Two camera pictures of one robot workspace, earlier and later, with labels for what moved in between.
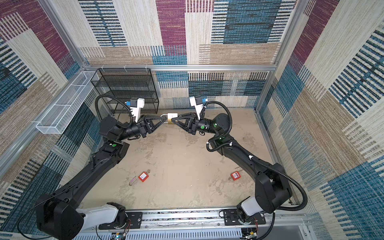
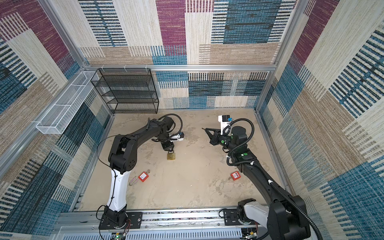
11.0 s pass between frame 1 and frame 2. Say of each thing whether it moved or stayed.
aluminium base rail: stayed
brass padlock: moved
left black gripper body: moved
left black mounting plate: stayed
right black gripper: moved
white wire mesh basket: stayed
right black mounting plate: stayed
